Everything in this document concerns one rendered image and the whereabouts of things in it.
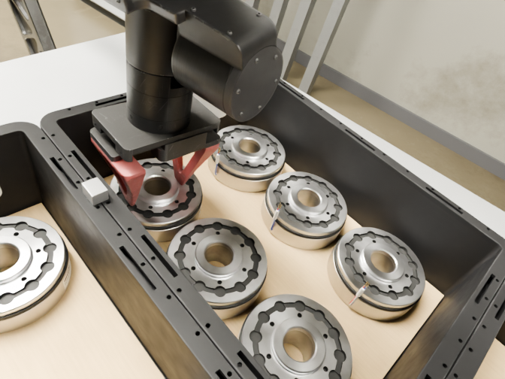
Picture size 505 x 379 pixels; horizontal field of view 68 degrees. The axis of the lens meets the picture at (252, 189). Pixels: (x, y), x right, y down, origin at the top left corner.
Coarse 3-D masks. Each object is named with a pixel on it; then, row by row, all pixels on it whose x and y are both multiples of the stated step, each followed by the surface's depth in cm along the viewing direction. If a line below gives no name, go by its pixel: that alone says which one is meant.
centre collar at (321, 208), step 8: (304, 184) 47; (296, 192) 46; (312, 192) 47; (320, 192) 47; (296, 200) 45; (320, 200) 46; (296, 208) 44; (304, 208) 44; (312, 208) 44; (320, 208) 45
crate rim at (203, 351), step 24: (48, 144) 34; (72, 168) 33; (72, 192) 31; (96, 216) 30; (120, 240) 29; (144, 264) 28; (144, 288) 26; (168, 288) 27; (168, 312) 26; (192, 336) 25; (216, 360) 24
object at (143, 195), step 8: (152, 176) 43; (160, 176) 43; (168, 176) 43; (144, 184) 42; (168, 184) 43; (176, 184) 42; (144, 192) 41; (168, 192) 41; (176, 192) 42; (144, 200) 40; (152, 200) 40; (160, 200) 40; (168, 200) 41
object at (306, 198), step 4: (304, 192) 47; (300, 196) 47; (304, 196) 48; (308, 196) 47; (312, 196) 47; (300, 200) 48; (304, 200) 48; (308, 200) 48; (312, 200) 47; (316, 200) 47; (304, 204) 48; (308, 204) 48; (312, 204) 48; (316, 204) 47
